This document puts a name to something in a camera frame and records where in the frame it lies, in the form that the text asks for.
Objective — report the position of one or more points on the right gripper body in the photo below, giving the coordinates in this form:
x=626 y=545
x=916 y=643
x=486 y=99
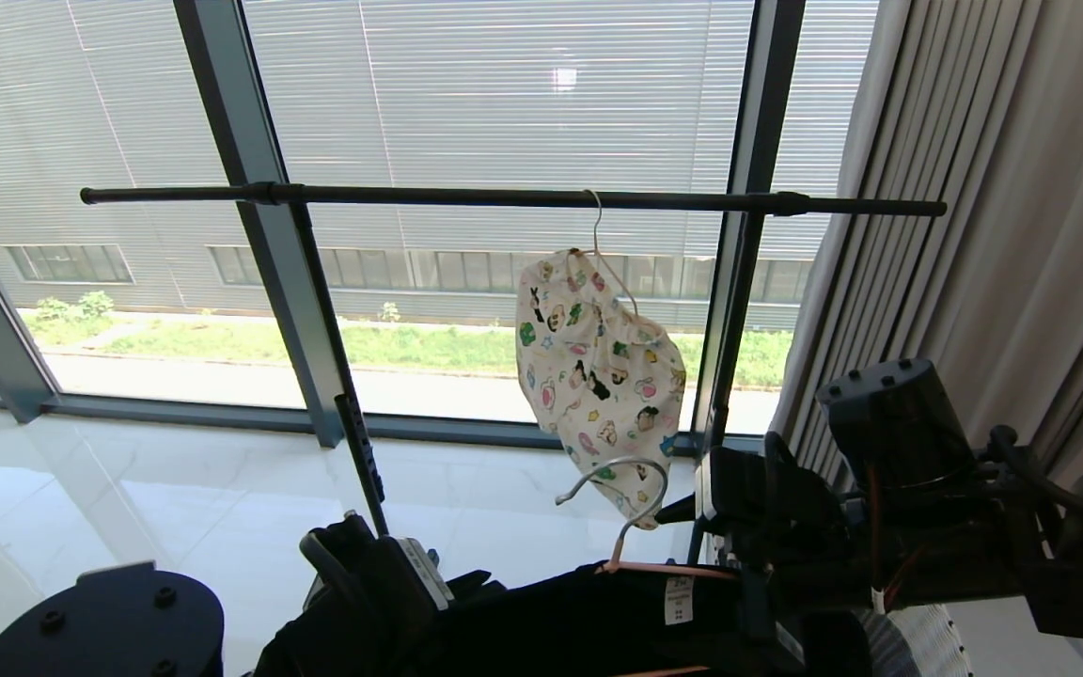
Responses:
x=814 y=555

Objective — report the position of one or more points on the pink clothes hanger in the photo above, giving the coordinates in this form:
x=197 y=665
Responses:
x=598 y=221
x=640 y=460

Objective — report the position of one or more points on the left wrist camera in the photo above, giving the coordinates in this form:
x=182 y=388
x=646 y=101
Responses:
x=424 y=569

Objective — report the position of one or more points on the cream printed garment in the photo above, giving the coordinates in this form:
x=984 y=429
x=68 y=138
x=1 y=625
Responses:
x=598 y=376

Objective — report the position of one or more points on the black clothes rack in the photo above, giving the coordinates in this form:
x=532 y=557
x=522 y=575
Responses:
x=504 y=197

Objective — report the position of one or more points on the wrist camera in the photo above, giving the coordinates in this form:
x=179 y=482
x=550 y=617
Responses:
x=424 y=569
x=720 y=489

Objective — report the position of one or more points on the white laundry basket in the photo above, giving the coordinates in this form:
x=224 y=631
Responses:
x=918 y=649

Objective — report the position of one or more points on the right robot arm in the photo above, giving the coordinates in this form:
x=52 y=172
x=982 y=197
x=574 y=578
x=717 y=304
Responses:
x=899 y=423

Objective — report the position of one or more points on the black garment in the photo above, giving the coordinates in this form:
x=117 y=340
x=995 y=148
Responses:
x=551 y=630

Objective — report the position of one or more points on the beige curtain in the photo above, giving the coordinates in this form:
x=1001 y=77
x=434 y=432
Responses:
x=1021 y=188

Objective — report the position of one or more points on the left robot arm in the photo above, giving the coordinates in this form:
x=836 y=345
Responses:
x=100 y=625

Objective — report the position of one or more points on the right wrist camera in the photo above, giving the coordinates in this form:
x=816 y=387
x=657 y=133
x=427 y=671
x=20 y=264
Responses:
x=720 y=489

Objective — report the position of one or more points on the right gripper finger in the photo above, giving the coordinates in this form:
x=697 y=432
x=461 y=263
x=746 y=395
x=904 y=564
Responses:
x=682 y=512

